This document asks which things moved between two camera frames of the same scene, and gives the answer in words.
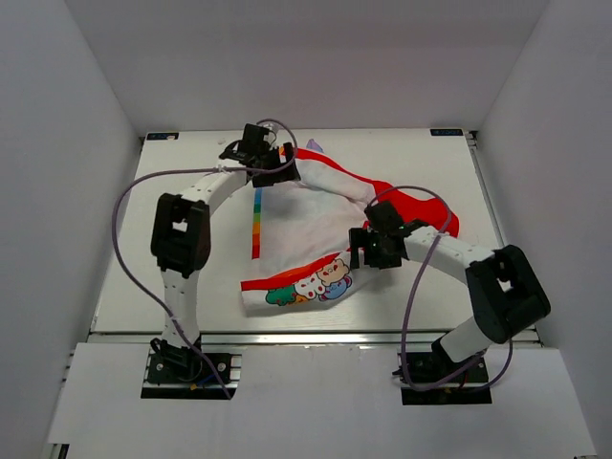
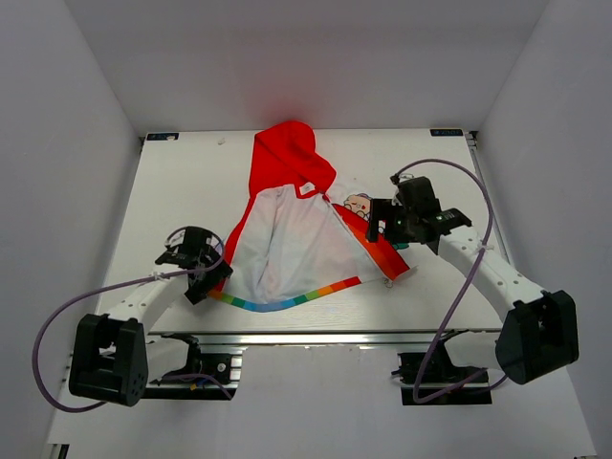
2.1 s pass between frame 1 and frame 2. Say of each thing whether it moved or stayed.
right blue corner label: stayed
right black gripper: moved
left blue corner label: stayed
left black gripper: moved
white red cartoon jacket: moved
